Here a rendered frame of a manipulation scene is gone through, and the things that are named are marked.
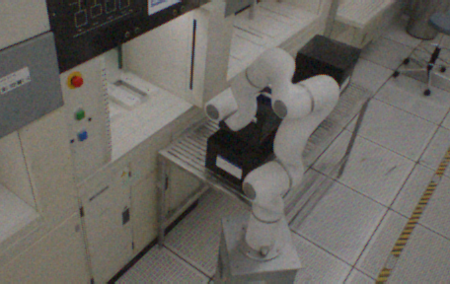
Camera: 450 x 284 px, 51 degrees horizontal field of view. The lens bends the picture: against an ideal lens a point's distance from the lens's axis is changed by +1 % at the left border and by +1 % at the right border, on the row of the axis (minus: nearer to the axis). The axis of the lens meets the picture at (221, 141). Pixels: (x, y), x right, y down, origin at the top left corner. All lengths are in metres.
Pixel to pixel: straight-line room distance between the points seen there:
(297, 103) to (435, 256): 2.09
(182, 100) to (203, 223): 0.89
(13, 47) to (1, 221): 0.71
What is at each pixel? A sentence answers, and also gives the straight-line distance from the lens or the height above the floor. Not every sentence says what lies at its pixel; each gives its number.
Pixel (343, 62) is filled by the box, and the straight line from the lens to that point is 2.68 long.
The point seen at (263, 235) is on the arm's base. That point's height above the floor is 0.88.
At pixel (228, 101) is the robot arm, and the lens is 1.73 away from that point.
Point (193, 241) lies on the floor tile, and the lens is 2.87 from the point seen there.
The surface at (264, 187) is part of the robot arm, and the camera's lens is 1.58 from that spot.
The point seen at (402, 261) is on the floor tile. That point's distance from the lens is 3.12.
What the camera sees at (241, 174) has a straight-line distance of 2.07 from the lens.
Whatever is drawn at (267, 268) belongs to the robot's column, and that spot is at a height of 0.76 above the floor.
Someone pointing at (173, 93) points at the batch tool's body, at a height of 0.87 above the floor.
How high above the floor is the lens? 2.28
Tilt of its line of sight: 40 degrees down
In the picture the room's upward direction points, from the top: 7 degrees clockwise
